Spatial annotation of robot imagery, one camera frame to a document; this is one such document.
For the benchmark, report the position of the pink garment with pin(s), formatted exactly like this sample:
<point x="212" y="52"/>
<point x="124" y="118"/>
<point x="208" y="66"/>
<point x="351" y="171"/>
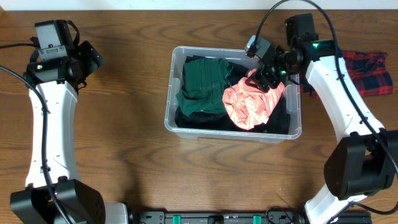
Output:
<point x="248" y="106"/>

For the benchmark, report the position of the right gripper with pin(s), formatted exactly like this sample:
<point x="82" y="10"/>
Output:
<point x="265" y="76"/>

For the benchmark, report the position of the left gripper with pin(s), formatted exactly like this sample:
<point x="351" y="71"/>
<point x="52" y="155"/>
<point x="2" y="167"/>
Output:
<point x="89" y="65"/>

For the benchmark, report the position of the black garment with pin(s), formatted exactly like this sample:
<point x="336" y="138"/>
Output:
<point x="279" y="120"/>
<point x="217" y="121"/>

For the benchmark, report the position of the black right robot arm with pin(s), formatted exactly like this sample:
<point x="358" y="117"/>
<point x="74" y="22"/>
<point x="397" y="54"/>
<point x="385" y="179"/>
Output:
<point x="364" y="161"/>

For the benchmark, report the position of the red plaid shirt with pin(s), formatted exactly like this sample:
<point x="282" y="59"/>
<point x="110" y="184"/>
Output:
<point x="368" y="72"/>

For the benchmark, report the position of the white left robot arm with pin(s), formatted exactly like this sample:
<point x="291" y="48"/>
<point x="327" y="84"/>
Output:
<point x="53" y="191"/>

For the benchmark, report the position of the clear plastic storage bin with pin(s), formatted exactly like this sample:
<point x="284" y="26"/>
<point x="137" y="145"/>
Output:
<point x="179" y="55"/>

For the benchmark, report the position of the dark green garment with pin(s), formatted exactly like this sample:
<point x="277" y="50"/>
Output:
<point x="205" y="80"/>

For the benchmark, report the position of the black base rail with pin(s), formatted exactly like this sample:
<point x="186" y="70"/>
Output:
<point x="273" y="216"/>

